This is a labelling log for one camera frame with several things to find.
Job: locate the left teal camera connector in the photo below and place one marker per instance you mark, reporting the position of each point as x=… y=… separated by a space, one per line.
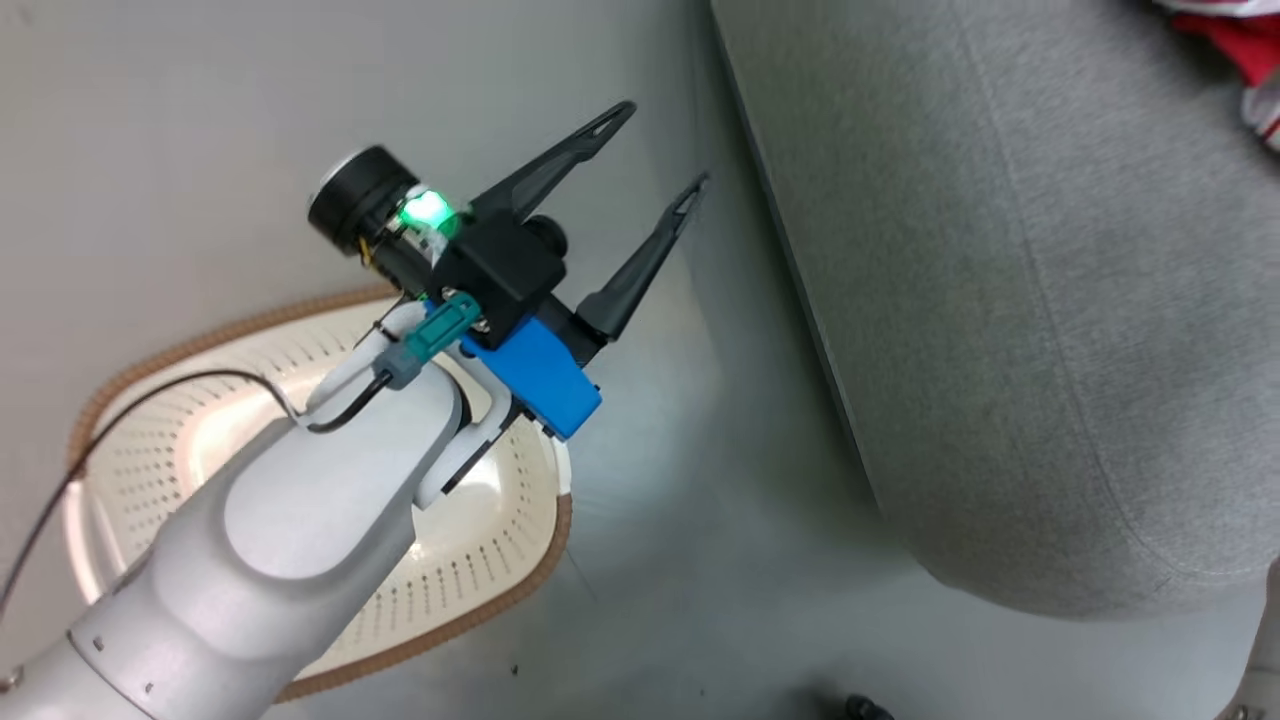
x=435 y=332

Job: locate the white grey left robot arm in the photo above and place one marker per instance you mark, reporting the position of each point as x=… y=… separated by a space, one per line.
x=280 y=540

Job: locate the grey fabric sofa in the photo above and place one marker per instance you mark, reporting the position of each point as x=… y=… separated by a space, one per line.
x=1000 y=300

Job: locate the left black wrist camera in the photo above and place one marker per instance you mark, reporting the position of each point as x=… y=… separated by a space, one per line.
x=500 y=270

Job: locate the beige perforated laundry basket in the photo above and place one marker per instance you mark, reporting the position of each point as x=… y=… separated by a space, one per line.
x=470 y=565

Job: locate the red and white garment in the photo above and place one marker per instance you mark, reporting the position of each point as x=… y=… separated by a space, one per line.
x=1232 y=45

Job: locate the small black floor object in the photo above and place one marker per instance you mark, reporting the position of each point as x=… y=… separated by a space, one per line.
x=860 y=708

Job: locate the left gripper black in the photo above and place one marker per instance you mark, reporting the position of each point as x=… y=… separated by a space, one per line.
x=365 y=200

